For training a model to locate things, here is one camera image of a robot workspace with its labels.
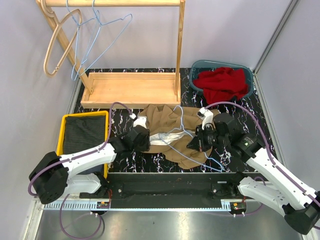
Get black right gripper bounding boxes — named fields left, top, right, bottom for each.
left=186, top=123, right=229, bottom=153

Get blue wire hanger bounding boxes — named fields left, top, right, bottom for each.
left=151, top=106, right=224, bottom=172
left=71, top=0, right=102, bottom=81
left=77, top=0, right=133, bottom=72

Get tan brown skirt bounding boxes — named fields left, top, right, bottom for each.
left=138, top=104, right=212, bottom=170

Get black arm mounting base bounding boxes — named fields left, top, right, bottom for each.
left=79, top=172, right=243, bottom=211

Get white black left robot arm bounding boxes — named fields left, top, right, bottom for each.
left=28, top=125, right=150, bottom=205

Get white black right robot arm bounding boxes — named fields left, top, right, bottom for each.
left=187, top=108, right=320, bottom=235

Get wooden hanger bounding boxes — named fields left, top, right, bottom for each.
left=41, top=0, right=84, bottom=78

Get yellow plastic crate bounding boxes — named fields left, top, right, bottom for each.
left=54, top=110, right=110, bottom=180

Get dark grey folded clothes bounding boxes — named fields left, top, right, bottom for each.
left=62, top=115, right=106, bottom=155

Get wooden clothes rack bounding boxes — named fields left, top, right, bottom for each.
left=36, top=0, right=185, bottom=109

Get red cloth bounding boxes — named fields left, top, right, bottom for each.
left=193, top=67, right=249, bottom=104

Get black marble pattern mat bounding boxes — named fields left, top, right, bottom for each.
left=71, top=68, right=277, bottom=173

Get teal plastic basin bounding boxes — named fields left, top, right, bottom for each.
left=189, top=60, right=254, bottom=98

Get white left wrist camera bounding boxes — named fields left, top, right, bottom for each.
left=129, top=113, right=147, bottom=129

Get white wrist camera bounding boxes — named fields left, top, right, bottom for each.
left=129, top=113, right=147, bottom=129
left=197, top=107, right=214, bottom=130

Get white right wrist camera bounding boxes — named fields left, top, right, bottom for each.
left=197, top=107, right=214, bottom=130

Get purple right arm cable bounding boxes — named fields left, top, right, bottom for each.
left=199, top=101, right=320, bottom=218

